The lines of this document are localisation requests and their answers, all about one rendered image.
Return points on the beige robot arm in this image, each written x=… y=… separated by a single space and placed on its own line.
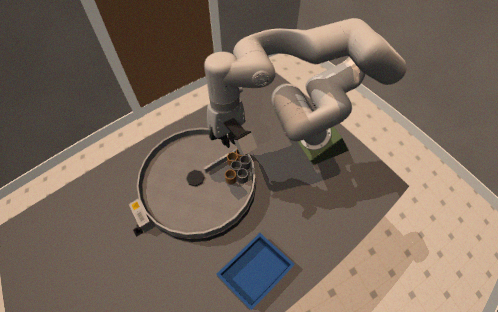
x=369 y=52

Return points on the blue crate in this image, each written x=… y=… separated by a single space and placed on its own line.
x=254 y=269

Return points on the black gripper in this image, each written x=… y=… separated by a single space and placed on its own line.
x=217 y=119

